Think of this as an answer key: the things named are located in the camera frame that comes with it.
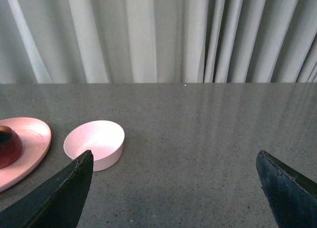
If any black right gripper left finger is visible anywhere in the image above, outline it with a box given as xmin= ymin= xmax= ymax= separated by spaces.
xmin=0 ymin=150 xmax=94 ymax=228

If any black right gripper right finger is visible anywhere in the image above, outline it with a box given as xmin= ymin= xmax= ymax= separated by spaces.
xmin=256 ymin=150 xmax=317 ymax=228

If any red apple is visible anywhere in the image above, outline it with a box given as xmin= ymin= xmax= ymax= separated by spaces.
xmin=0 ymin=125 xmax=23 ymax=169

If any pink plate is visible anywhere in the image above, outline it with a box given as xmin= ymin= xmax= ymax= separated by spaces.
xmin=0 ymin=117 xmax=52 ymax=192

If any light pink bowl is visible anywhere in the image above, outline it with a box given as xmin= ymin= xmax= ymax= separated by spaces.
xmin=63 ymin=120 xmax=125 ymax=172

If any white curtain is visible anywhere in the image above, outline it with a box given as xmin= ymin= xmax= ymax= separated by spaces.
xmin=0 ymin=0 xmax=317 ymax=84

